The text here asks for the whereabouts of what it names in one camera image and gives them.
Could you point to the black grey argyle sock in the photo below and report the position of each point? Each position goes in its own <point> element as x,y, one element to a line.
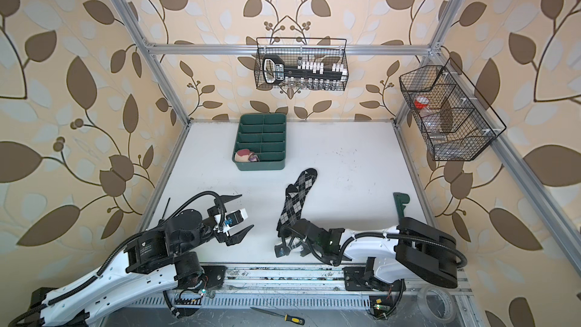
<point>295,198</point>

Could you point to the black socket set rail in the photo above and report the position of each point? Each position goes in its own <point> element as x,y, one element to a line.
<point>300,72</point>

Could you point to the red lidded container in basket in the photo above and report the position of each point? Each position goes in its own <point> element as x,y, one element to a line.
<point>421,102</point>

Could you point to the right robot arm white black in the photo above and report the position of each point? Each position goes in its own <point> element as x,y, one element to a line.
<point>379,260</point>

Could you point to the green plastic divided tray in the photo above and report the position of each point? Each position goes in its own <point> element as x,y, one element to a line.
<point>265,134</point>

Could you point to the green pipe wrench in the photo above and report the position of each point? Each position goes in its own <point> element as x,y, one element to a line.
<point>401,201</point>

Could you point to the aluminium front rail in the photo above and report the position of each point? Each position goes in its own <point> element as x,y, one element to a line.
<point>315,293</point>

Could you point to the black wire basket right wall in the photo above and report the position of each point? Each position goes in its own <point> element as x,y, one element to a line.
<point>459,122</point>

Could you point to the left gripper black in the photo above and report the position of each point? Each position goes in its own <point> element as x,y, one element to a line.
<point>218,220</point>

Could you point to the clear tape roll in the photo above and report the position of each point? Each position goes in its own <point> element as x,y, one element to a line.
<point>436,305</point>

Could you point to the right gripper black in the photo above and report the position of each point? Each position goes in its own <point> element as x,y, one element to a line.
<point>304,251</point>

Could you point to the yellow black handled screwdriver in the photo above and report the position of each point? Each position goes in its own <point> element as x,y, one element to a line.
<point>288,318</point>

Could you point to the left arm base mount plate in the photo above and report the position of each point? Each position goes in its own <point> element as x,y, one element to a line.
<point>210,277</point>

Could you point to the black wire basket back wall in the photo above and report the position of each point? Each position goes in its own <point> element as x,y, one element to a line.
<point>327,49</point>

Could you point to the black wire basket wall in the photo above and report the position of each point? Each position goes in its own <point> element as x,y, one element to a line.
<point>327,49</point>
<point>459,122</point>

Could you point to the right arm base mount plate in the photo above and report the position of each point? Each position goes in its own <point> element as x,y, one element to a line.
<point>359,279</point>

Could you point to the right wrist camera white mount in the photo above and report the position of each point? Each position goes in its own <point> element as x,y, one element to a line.
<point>282,250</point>

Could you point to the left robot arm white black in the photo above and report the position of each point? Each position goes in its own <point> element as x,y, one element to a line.
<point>160,259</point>

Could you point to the beige sock maroon purple stripes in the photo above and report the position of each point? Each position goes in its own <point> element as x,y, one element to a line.
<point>246,156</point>

